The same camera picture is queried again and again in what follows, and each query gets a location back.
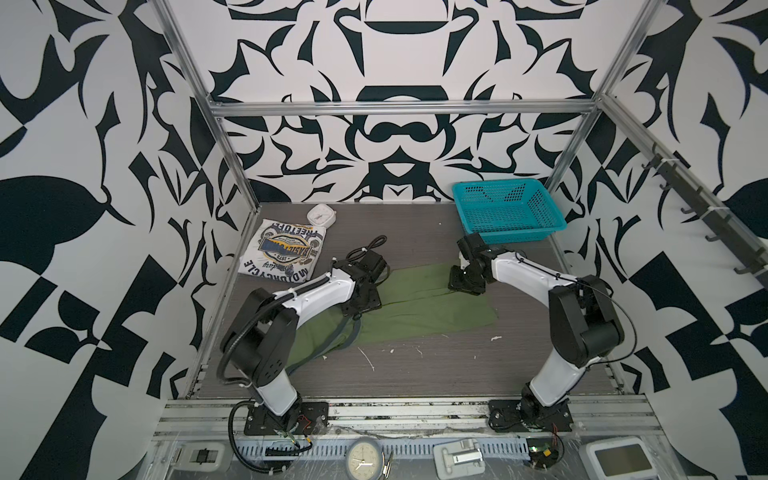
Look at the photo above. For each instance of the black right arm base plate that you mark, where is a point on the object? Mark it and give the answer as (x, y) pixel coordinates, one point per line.
(527, 415)

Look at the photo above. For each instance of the aluminium cage frame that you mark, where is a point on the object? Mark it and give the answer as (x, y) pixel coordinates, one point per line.
(397, 101)

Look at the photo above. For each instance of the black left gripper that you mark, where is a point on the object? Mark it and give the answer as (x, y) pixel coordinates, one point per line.
(350, 310)

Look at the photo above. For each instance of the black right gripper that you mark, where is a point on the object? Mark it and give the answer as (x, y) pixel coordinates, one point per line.
(455, 282)

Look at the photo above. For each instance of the white digital display device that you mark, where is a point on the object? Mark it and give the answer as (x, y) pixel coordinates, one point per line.
(620, 458)

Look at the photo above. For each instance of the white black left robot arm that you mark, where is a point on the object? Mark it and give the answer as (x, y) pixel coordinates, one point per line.
(256, 347)

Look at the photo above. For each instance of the black wall hook rail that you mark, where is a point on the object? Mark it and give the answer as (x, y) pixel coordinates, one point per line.
(702, 204)

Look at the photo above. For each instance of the green tank top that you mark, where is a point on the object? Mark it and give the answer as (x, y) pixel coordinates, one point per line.
(415, 302)

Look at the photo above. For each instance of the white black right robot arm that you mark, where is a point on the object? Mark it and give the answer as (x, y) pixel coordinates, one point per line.
(584, 323)

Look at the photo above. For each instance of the round analog clock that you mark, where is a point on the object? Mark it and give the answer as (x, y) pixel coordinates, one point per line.
(364, 460)

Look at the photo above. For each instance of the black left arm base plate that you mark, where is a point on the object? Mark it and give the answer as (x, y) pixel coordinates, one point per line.
(302, 418)

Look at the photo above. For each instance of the teal plastic basket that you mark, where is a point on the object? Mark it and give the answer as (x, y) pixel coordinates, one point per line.
(507, 211)

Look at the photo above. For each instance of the grey switch box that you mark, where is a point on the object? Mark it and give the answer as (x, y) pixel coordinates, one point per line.
(204, 457)

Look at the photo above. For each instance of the white plastic latch device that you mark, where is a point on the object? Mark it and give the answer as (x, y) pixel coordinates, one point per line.
(459, 459)

